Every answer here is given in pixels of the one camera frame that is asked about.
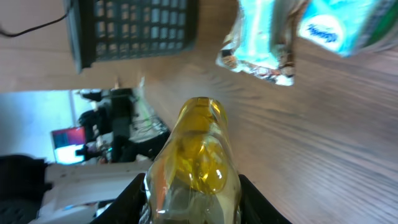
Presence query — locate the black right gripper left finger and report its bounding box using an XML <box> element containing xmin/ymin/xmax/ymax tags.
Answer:
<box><xmin>90</xmin><ymin>173</ymin><xmax>146</xmax><ymax>224</ymax></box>

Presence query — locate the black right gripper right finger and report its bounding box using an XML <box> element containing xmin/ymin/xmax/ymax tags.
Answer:
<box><xmin>239</xmin><ymin>174</ymin><xmax>292</xmax><ymax>224</ymax></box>

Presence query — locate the yellow liquid bottle silver cap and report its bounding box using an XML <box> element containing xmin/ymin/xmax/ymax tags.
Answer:
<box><xmin>139</xmin><ymin>97</ymin><xmax>242</xmax><ymax>224</ymax></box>

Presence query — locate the teal snack bar wrapper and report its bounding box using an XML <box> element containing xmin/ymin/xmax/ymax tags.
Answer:
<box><xmin>236</xmin><ymin>0</ymin><xmax>279</xmax><ymax>69</ymax></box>

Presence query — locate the beige PanTree snack pouch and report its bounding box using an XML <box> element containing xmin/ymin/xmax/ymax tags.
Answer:
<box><xmin>216</xmin><ymin>0</ymin><xmax>309</xmax><ymax>86</ymax></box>

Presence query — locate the teal tissue pack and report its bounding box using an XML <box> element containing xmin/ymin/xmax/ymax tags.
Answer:
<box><xmin>297</xmin><ymin>0</ymin><xmax>389</xmax><ymax>59</ymax></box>

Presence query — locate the green lid white jar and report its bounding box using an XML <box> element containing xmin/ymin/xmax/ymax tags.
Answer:
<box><xmin>359</xmin><ymin>0</ymin><xmax>397</xmax><ymax>52</ymax></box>

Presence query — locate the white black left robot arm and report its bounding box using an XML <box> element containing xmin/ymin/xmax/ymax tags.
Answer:
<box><xmin>29</xmin><ymin>159</ymin><xmax>152</xmax><ymax>224</ymax></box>

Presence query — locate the background computer monitor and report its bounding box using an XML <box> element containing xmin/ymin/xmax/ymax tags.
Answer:
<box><xmin>51</xmin><ymin>127</ymin><xmax>86</xmax><ymax>165</ymax></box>

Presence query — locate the grey plastic mesh basket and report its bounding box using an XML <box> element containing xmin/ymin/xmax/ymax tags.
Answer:
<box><xmin>63</xmin><ymin>0</ymin><xmax>200</xmax><ymax>73</ymax></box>

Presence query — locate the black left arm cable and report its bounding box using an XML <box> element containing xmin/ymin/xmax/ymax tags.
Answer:
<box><xmin>0</xmin><ymin>2</ymin><xmax>74</xmax><ymax>39</ymax></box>

